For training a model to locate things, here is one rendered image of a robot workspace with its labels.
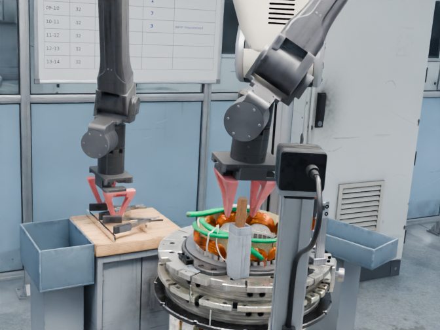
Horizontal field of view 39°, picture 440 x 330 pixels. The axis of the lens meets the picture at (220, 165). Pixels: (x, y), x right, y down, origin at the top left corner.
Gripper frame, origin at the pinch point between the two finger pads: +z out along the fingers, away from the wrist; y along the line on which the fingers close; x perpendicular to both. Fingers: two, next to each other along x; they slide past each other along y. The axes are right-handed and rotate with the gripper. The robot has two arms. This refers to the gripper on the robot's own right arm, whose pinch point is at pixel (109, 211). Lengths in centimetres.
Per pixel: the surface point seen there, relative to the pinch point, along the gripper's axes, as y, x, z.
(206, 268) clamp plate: 38.7, 2.9, -2.7
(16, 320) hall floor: -161, 13, 113
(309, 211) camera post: 77, -9, -27
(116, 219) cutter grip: 6.3, -0.8, -0.5
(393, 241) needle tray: 34, 51, 1
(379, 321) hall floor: -87, 182, 111
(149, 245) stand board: 13.7, 3.6, 3.0
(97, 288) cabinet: 13.5, -7.1, 10.8
